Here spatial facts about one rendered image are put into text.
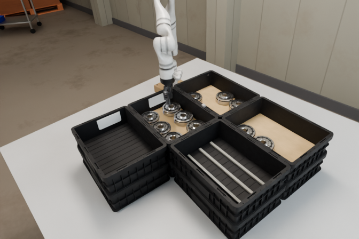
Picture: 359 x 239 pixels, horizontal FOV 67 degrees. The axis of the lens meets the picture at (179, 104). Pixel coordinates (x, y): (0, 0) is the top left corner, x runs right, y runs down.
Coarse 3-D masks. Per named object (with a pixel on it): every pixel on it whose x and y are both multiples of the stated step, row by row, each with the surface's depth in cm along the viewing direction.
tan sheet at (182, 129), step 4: (160, 108) 157; (160, 112) 154; (160, 116) 151; (164, 116) 151; (168, 116) 151; (160, 120) 148; (164, 120) 148; (168, 120) 148; (172, 120) 148; (172, 124) 145; (172, 128) 142; (176, 128) 142; (180, 128) 142; (184, 128) 142; (180, 132) 139; (184, 132) 139
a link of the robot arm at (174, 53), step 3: (174, 24) 154; (171, 27) 154; (174, 27) 156; (171, 30) 156; (174, 30) 158; (174, 33) 159; (174, 36) 161; (177, 45) 171; (177, 48) 171; (171, 51) 170; (174, 51) 170; (177, 51) 173; (174, 54) 172
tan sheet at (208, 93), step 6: (204, 90) 171; (210, 90) 171; (216, 90) 170; (204, 96) 166; (210, 96) 165; (204, 102) 160; (210, 102) 160; (216, 102) 159; (210, 108) 155; (216, 108) 154; (222, 108) 154; (228, 108) 154
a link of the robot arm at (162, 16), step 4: (156, 0) 133; (156, 4) 132; (160, 4) 133; (156, 8) 132; (160, 8) 131; (164, 8) 133; (156, 12) 132; (160, 12) 130; (164, 12) 130; (156, 16) 132; (160, 16) 130; (164, 16) 129; (168, 16) 131; (160, 20) 129; (164, 20) 128; (168, 20) 130
